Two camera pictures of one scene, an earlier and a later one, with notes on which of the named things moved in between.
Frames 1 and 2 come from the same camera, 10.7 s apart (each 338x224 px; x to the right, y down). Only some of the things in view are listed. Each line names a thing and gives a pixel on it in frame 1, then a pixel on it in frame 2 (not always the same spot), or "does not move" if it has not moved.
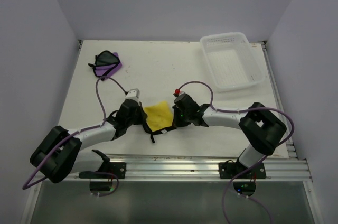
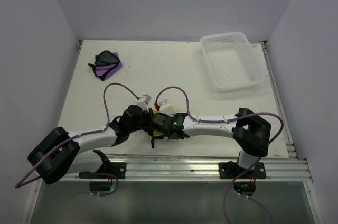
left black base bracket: [105, 171] does not move
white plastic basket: [233, 63] does not move
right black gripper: [176, 122] -> [172, 117]
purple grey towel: [106, 63] does not move
